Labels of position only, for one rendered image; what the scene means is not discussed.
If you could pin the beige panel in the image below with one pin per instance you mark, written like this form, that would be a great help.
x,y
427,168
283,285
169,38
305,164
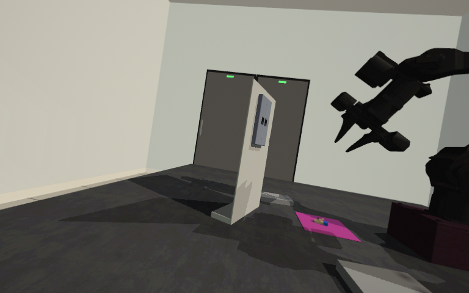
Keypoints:
x,y
253,157

